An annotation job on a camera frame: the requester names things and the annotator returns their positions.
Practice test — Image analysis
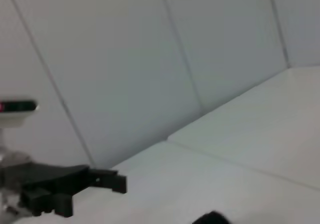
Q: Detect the black t-shirt with FREE print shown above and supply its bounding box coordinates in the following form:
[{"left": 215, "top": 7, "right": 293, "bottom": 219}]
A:
[{"left": 191, "top": 210, "right": 232, "bottom": 224}]

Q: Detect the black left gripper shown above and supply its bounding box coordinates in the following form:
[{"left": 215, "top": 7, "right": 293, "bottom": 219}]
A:
[{"left": 0, "top": 164, "right": 128, "bottom": 218}]

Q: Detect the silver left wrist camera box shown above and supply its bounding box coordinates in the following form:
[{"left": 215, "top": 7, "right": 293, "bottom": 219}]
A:
[{"left": 0, "top": 100, "right": 40, "bottom": 129}]

